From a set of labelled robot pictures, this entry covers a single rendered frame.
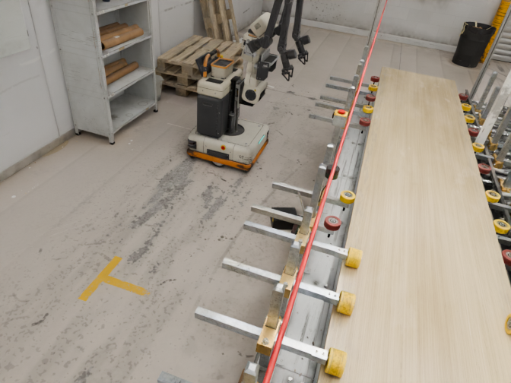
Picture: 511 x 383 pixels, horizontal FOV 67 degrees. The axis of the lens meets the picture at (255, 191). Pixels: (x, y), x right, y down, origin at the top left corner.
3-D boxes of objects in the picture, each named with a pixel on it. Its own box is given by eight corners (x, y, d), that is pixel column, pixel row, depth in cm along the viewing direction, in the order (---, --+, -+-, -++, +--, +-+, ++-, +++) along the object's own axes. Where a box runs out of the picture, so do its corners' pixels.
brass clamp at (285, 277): (274, 294, 147) (276, 286, 144) (284, 269, 158) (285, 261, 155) (290, 299, 146) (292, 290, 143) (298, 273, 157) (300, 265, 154)
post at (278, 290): (257, 369, 147) (272, 288, 119) (260, 361, 150) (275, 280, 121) (265, 372, 147) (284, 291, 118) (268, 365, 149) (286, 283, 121)
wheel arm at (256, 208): (250, 212, 200) (251, 206, 198) (252, 208, 203) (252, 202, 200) (332, 236, 191) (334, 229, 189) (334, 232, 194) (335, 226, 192)
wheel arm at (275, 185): (271, 188, 219) (272, 182, 216) (273, 185, 222) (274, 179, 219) (347, 210, 210) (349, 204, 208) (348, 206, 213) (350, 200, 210)
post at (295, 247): (274, 323, 169) (290, 245, 141) (276, 317, 172) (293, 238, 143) (281, 325, 169) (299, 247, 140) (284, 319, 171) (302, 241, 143)
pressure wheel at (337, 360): (330, 353, 122) (331, 343, 129) (323, 376, 122) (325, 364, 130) (349, 359, 120) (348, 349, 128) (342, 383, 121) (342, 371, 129)
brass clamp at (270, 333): (253, 351, 128) (255, 342, 125) (265, 318, 138) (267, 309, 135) (271, 357, 127) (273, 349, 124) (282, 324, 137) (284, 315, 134)
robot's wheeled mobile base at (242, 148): (185, 156, 382) (185, 134, 367) (211, 129, 432) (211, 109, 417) (249, 174, 369) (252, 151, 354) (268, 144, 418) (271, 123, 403)
